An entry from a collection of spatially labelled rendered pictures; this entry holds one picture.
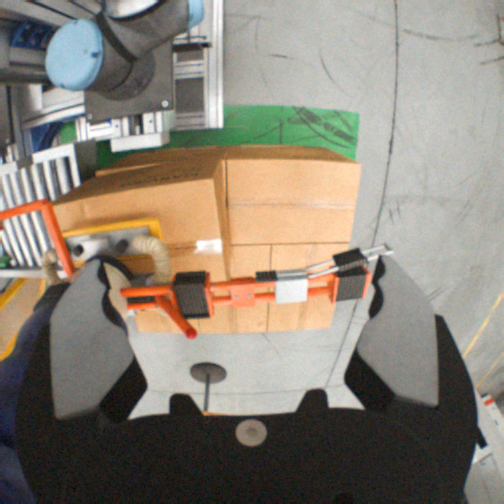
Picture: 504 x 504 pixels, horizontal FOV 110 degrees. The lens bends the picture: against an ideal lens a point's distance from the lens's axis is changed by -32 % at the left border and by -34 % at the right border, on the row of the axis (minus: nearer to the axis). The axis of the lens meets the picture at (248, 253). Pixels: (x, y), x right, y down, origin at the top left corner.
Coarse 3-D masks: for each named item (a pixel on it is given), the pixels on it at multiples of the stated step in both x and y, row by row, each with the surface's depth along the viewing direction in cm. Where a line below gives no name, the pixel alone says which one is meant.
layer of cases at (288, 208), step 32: (128, 160) 119; (160, 160) 110; (224, 160) 103; (256, 160) 104; (288, 160) 104; (320, 160) 105; (352, 160) 111; (256, 192) 111; (288, 192) 111; (320, 192) 111; (352, 192) 112; (256, 224) 118; (288, 224) 119; (320, 224) 119; (352, 224) 120; (256, 256) 126; (288, 256) 127; (320, 256) 128; (256, 288) 136; (160, 320) 146; (192, 320) 146; (224, 320) 147; (256, 320) 148; (288, 320) 149; (320, 320) 151
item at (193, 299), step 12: (180, 276) 55; (192, 276) 55; (204, 276) 55; (180, 288) 54; (192, 288) 54; (204, 288) 52; (180, 300) 55; (192, 300) 55; (204, 300) 55; (180, 312) 57; (192, 312) 57; (204, 312) 57
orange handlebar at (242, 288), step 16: (16, 208) 42; (32, 208) 43; (48, 208) 44; (48, 224) 45; (64, 256) 49; (128, 288) 55; (144, 288) 55; (160, 288) 55; (224, 288) 55; (240, 288) 55; (320, 288) 57; (128, 304) 57; (144, 304) 57; (224, 304) 57; (240, 304) 57
